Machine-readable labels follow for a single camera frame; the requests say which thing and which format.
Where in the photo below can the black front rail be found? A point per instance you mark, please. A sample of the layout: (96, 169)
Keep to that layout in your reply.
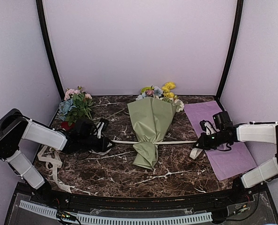
(77, 202)

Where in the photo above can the yellow fake flower stem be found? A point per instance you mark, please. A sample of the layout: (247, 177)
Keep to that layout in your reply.
(168, 94)

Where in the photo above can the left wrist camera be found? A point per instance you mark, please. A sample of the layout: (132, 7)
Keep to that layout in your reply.
(101, 126)

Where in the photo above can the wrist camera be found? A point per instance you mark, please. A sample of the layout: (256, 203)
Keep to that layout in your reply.
(207, 127)
(101, 126)

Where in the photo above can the blue fake flower stem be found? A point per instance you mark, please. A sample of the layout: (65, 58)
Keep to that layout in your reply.
(156, 93)

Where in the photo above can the blue fake flower on table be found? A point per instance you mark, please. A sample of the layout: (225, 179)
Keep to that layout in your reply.
(64, 108)

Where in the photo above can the white and red flower stem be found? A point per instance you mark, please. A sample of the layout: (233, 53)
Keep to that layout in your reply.
(179, 105)

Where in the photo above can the peach and green wrapping paper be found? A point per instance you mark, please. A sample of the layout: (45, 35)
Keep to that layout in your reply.
(150, 118)

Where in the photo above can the white slotted cable duct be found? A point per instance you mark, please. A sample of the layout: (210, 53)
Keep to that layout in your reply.
(111, 217)

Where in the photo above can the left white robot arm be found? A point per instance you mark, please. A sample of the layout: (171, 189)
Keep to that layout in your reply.
(14, 127)

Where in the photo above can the black frame post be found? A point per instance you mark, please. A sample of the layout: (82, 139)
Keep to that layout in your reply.
(48, 48)
(231, 49)

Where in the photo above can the cream printed ribbon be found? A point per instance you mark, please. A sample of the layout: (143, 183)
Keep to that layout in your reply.
(132, 143)

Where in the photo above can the right black frame post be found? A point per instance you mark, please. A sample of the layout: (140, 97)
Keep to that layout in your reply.
(231, 49)

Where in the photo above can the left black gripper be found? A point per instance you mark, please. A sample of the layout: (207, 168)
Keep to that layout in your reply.
(102, 146)

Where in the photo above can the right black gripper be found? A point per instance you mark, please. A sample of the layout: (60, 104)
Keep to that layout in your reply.
(204, 144)

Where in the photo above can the pink fake flower bunch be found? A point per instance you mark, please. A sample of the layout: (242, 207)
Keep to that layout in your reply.
(84, 105)

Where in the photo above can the left black frame post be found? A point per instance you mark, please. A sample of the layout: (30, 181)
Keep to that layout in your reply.
(48, 48)

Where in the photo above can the green plastic bowl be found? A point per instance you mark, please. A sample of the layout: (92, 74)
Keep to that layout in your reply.
(147, 89)

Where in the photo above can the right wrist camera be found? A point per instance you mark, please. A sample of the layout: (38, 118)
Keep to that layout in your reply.
(207, 127)

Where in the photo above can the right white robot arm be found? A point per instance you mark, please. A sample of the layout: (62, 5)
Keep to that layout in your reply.
(257, 134)

